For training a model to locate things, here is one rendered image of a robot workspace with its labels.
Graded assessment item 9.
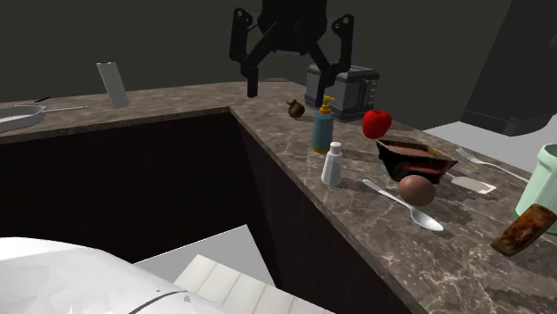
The large dark box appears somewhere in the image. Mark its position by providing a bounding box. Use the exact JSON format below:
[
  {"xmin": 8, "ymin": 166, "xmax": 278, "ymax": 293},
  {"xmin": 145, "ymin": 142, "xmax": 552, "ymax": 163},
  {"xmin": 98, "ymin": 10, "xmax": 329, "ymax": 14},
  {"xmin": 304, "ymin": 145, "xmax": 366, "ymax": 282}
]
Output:
[{"xmin": 460, "ymin": 0, "xmax": 557, "ymax": 137}]

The dark brown angular bowl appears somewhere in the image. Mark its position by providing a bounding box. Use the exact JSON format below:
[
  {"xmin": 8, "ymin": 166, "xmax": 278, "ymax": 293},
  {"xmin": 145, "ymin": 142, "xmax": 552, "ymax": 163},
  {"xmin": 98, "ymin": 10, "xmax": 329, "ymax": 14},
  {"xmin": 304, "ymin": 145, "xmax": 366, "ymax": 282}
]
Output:
[{"xmin": 374, "ymin": 138, "xmax": 460, "ymax": 184}]

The dark olive round fruit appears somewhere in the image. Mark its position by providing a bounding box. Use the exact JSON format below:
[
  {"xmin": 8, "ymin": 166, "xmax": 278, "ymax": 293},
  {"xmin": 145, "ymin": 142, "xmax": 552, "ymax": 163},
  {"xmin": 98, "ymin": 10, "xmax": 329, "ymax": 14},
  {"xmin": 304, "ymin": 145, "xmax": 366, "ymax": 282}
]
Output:
[{"xmin": 286, "ymin": 98, "xmax": 306, "ymax": 120}]

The brown bread stick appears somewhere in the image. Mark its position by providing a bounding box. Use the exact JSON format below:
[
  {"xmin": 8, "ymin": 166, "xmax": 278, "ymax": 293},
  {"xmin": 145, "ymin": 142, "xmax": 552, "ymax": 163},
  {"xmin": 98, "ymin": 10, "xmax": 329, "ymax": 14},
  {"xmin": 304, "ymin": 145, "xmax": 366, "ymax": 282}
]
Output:
[{"xmin": 490, "ymin": 202, "xmax": 557, "ymax": 258}]

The white salt shaker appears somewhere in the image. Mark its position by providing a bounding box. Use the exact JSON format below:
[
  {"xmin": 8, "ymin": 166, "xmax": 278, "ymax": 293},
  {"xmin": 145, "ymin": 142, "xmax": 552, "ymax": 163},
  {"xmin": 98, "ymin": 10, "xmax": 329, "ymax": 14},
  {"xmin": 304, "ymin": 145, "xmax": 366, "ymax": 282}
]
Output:
[{"xmin": 320, "ymin": 141, "xmax": 345, "ymax": 187}]

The grey upright slab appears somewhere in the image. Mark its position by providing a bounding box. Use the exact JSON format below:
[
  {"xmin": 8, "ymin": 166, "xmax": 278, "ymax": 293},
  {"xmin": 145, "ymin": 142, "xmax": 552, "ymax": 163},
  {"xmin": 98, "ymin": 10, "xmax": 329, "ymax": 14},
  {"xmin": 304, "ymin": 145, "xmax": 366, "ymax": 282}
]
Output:
[{"xmin": 96, "ymin": 61, "xmax": 129, "ymax": 110}]

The silver fork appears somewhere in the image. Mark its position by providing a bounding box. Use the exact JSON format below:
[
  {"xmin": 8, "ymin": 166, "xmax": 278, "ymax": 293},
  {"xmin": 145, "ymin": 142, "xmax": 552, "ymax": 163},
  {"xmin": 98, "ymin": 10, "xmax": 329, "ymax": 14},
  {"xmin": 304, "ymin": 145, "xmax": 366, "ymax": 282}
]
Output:
[{"xmin": 454, "ymin": 147, "xmax": 530, "ymax": 184}]

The grey toaster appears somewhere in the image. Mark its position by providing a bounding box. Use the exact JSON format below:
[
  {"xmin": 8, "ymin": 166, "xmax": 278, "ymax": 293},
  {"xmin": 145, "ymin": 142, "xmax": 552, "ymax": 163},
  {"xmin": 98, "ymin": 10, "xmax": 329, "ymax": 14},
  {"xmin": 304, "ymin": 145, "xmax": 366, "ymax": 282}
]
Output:
[{"xmin": 304, "ymin": 63, "xmax": 381, "ymax": 121}]

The grey frying pan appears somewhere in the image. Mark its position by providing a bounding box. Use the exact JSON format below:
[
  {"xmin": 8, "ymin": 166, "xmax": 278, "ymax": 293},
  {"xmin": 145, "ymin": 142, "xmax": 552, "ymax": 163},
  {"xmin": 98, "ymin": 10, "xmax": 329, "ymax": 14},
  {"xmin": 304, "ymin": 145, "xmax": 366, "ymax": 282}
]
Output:
[{"xmin": 0, "ymin": 103, "xmax": 89, "ymax": 134}]

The grey flat rectangular piece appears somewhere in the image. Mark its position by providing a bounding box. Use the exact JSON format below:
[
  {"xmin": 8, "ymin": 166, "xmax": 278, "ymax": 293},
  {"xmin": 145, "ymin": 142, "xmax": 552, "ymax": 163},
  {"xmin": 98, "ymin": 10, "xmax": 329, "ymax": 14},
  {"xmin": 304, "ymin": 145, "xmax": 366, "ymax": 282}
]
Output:
[{"xmin": 447, "ymin": 173, "xmax": 498, "ymax": 195}]

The dark kitchen counter cabinet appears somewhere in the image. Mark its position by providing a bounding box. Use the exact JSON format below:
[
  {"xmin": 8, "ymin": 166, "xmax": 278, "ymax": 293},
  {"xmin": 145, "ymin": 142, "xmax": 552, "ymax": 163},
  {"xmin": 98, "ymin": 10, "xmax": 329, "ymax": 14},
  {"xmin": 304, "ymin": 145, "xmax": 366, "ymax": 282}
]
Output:
[{"xmin": 0, "ymin": 106, "xmax": 419, "ymax": 314}]

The red apple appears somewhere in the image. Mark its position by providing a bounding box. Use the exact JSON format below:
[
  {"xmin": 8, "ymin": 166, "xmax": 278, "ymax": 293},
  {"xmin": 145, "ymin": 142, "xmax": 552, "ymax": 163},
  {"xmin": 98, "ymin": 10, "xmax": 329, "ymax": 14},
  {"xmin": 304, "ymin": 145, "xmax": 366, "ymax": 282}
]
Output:
[{"xmin": 362, "ymin": 109, "xmax": 393, "ymax": 141}]

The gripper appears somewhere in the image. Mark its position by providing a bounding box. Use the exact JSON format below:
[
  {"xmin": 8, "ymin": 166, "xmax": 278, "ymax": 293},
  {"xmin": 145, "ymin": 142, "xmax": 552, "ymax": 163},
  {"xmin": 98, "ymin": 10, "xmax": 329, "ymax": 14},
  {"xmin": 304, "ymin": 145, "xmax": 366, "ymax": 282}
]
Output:
[{"xmin": 229, "ymin": 0, "xmax": 355, "ymax": 99}]

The silver spoon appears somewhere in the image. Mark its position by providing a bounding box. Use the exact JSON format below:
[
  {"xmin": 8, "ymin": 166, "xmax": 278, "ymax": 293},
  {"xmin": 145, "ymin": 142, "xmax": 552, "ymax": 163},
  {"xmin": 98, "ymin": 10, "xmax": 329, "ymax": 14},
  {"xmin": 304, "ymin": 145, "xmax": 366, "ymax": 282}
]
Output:
[{"xmin": 362, "ymin": 178, "xmax": 445, "ymax": 233}]

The blue soap dispenser yellow pump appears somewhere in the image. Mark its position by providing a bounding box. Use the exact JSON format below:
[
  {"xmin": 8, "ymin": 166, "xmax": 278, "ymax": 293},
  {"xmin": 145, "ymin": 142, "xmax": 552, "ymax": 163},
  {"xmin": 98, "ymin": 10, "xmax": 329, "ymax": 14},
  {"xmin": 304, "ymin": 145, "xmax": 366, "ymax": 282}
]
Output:
[{"xmin": 311, "ymin": 95, "xmax": 337, "ymax": 154}]

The pale green cup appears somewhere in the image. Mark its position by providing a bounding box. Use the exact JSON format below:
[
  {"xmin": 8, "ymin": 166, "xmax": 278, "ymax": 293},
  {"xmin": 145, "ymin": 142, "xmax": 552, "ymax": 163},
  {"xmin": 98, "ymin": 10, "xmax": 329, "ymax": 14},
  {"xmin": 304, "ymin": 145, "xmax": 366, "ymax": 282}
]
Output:
[{"xmin": 513, "ymin": 143, "xmax": 557, "ymax": 237}]

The brown egg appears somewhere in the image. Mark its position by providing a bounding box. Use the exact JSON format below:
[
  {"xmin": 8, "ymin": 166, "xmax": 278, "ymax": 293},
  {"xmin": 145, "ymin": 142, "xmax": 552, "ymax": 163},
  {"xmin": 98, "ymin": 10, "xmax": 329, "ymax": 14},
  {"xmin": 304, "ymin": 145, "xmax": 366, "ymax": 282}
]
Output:
[{"xmin": 397, "ymin": 174, "xmax": 437, "ymax": 207}]

